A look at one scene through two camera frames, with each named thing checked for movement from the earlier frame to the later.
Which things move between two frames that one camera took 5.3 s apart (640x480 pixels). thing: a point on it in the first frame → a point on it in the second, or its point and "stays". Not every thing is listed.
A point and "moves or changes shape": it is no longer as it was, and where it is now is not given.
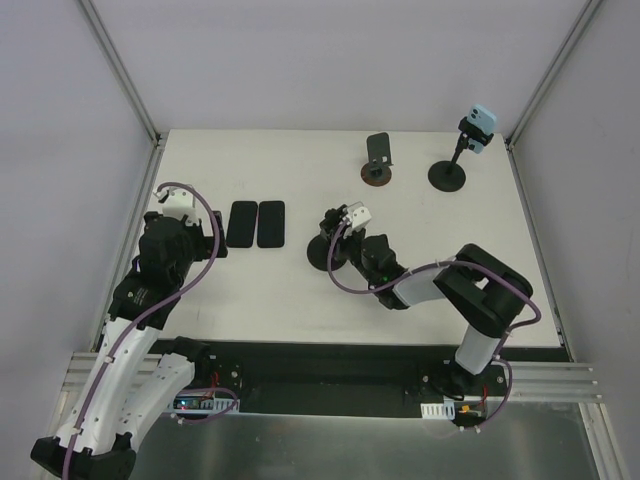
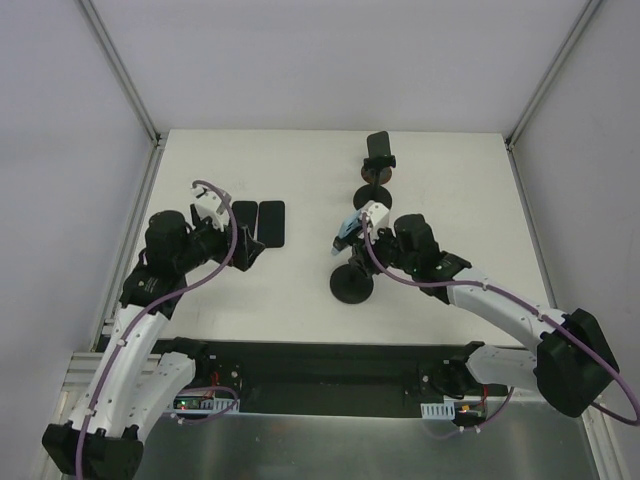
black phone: x=242 y=223 stays
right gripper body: x=331 y=226 → x=360 y=255
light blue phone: x=485 y=120 moves or changes shape
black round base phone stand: x=317 y=253 → x=373 y=192
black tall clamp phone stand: x=478 y=129 → x=353 y=283
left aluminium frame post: x=124 y=75 stays
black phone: x=271 y=224 stays
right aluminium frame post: x=584 y=20 stays
